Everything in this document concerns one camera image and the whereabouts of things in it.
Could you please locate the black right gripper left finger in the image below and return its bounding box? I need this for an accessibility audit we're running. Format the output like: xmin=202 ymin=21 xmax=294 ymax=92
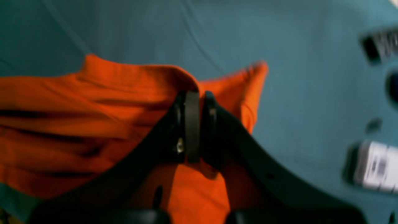
xmin=28 ymin=91 xmax=200 ymax=224

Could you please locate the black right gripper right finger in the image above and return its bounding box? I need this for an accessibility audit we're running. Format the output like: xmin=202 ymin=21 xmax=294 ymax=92
xmin=201 ymin=91 xmax=367 ymax=224

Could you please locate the orange t-shirt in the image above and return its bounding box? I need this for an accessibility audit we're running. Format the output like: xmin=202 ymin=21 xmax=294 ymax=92
xmin=0 ymin=54 xmax=269 ymax=224

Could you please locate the blue table cloth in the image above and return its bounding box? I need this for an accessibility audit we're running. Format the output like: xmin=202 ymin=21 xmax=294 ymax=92
xmin=1 ymin=0 xmax=397 ymax=224

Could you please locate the white box with barcode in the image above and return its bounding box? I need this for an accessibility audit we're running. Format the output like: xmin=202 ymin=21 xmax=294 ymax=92
xmin=353 ymin=141 xmax=398 ymax=194

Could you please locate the black screw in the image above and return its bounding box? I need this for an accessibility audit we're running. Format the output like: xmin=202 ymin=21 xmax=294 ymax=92
xmin=365 ymin=118 xmax=383 ymax=134

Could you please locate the purple tape roll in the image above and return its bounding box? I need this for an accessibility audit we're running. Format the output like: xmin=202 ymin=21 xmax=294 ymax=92
xmin=385 ymin=70 xmax=398 ymax=110

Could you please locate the grey remote control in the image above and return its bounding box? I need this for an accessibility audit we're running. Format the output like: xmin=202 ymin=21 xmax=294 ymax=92
xmin=360 ymin=27 xmax=398 ymax=64

